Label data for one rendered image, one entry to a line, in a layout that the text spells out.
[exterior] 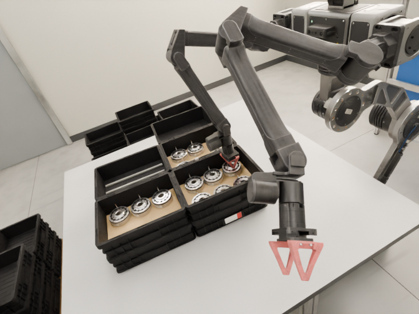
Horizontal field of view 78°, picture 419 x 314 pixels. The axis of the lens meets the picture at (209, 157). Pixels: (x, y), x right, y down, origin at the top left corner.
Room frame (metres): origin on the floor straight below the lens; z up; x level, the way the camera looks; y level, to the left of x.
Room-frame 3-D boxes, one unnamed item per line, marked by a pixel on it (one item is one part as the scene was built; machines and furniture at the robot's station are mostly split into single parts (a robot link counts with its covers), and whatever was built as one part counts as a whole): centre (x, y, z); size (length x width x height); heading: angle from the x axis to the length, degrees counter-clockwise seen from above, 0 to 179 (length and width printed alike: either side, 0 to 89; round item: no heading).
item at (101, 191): (1.19, 0.45, 0.87); 0.40 x 0.30 x 0.11; 103
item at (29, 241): (1.33, 1.47, 0.31); 0.40 x 0.30 x 0.34; 17
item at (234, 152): (1.08, -0.10, 0.99); 0.10 x 0.07 x 0.07; 20
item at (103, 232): (0.90, 0.38, 0.87); 0.40 x 0.30 x 0.11; 103
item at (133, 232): (0.90, 0.38, 0.92); 0.40 x 0.30 x 0.02; 103
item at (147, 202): (0.96, 0.40, 0.86); 0.10 x 0.10 x 0.01
